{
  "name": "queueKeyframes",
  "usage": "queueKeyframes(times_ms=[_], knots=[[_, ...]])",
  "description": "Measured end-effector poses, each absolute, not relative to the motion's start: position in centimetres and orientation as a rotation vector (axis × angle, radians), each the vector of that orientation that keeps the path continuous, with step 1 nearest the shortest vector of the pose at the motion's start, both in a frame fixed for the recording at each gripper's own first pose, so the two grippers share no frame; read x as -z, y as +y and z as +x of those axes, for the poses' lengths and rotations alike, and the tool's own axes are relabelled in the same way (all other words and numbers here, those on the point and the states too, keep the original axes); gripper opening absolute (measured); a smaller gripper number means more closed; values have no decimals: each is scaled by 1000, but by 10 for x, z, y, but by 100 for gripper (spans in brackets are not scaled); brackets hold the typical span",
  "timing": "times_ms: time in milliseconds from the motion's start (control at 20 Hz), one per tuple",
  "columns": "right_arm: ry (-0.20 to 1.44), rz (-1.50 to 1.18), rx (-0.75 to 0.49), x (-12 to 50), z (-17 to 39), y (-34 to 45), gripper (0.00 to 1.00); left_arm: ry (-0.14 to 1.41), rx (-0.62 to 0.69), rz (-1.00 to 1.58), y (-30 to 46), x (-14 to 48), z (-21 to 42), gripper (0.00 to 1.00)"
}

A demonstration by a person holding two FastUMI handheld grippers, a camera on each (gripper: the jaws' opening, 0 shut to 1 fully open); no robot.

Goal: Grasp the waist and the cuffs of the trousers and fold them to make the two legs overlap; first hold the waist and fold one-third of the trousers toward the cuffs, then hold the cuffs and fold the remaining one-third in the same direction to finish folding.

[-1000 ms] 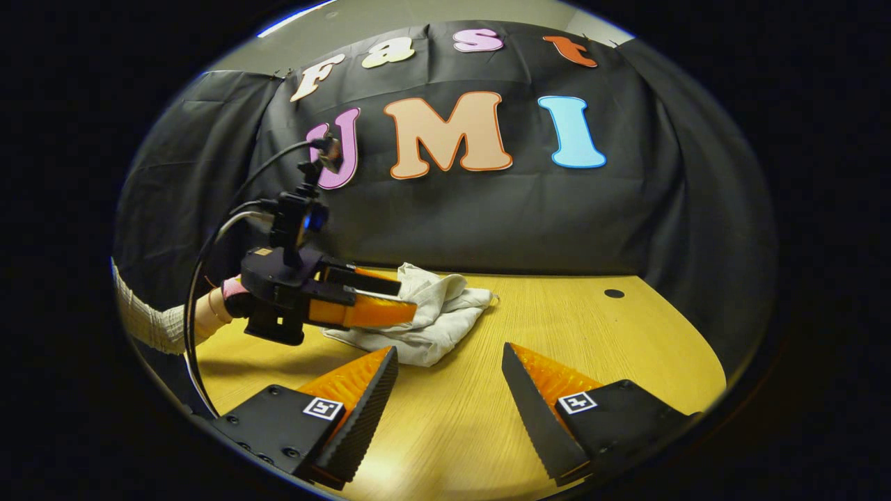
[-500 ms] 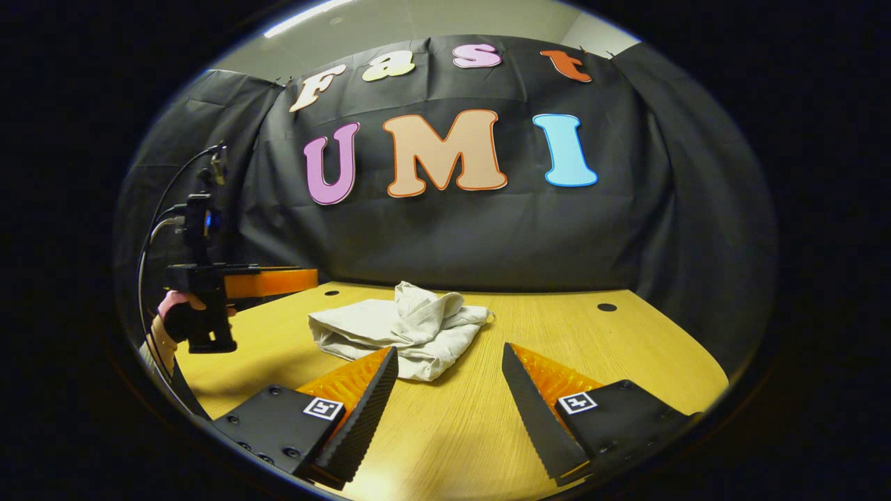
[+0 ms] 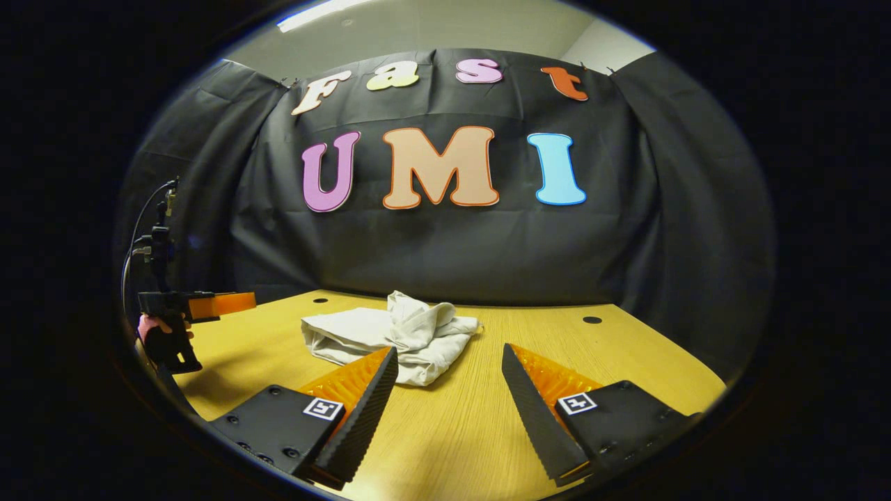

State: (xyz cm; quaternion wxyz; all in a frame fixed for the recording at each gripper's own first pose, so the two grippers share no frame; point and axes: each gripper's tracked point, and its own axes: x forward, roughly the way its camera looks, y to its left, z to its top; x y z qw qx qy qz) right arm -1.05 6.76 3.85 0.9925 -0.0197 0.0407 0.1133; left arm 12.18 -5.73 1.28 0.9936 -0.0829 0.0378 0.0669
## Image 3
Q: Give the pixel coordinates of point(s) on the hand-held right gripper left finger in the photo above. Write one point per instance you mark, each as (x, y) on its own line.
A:
(365, 414)

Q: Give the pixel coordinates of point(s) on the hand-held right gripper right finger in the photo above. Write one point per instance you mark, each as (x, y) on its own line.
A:
(534, 410)

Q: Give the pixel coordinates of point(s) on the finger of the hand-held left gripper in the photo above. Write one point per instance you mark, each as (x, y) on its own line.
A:
(223, 305)

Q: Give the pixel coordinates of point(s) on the white jeans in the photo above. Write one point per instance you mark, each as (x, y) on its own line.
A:
(418, 334)

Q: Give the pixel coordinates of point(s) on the black backdrop cloth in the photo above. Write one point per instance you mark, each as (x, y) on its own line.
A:
(452, 250)

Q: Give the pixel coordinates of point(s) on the ceiling light strip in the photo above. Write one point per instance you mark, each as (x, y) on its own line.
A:
(313, 15)

